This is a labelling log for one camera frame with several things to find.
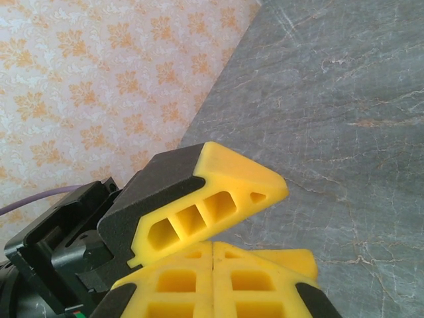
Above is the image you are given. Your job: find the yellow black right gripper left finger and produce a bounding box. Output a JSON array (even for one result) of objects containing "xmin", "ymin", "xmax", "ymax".
[{"xmin": 89, "ymin": 240, "xmax": 213, "ymax": 318}]

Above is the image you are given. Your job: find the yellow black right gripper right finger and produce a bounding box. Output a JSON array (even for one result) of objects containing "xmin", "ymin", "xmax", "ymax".
[{"xmin": 212, "ymin": 240, "xmax": 343, "ymax": 318}]

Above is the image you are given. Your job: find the purple cable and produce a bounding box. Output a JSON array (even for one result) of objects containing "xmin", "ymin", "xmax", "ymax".
[{"xmin": 0, "ymin": 185, "xmax": 81, "ymax": 217}]

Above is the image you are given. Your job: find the orange floral patterned cloth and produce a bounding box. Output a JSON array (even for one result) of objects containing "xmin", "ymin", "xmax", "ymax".
[{"xmin": 0, "ymin": 0, "xmax": 263, "ymax": 238}]

